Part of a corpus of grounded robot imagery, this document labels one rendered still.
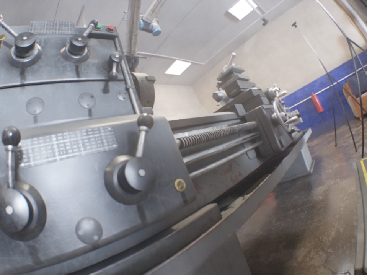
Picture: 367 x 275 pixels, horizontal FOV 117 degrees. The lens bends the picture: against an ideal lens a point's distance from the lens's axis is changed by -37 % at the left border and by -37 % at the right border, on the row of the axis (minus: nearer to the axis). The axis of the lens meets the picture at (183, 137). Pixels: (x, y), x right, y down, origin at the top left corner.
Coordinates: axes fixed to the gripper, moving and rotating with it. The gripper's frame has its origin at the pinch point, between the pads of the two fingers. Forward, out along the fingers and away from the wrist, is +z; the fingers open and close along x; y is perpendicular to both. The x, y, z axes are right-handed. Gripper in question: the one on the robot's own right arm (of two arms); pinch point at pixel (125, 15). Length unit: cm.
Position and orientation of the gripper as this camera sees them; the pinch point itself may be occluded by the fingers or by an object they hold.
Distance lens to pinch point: 168.9
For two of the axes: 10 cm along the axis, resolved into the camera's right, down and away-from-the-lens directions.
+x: -2.2, 8.8, 4.2
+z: -7.0, 1.6, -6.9
